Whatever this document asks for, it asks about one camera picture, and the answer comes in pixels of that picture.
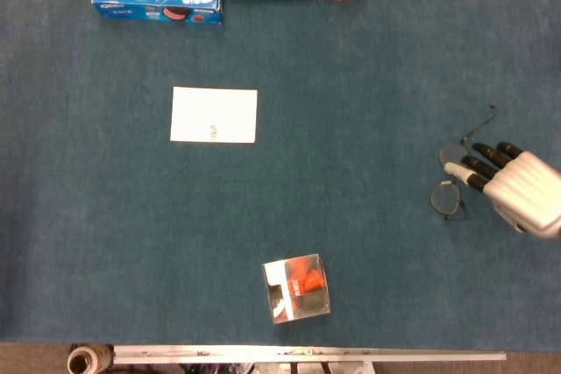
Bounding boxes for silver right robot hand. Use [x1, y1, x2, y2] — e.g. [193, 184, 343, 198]
[443, 141, 561, 240]

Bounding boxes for thin metal eyeglasses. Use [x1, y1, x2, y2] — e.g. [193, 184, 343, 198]
[430, 104, 499, 222]

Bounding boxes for clear box with red contents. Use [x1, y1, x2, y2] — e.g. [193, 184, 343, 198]
[261, 253, 332, 325]

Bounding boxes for white paper card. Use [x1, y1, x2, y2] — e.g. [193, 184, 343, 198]
[169, 86, 259, 145]

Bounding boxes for blue Oreo cookie box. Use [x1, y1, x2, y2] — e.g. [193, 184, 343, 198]
[90, 0, 225, 26]

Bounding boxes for brown tape roll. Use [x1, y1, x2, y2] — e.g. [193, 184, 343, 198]
[66, 344, 116, 374]

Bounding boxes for aluminium rail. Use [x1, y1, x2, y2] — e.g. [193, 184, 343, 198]
[112, 344, 508, 365]

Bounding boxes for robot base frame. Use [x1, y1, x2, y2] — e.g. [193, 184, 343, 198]
[181, 361, 373, 374]

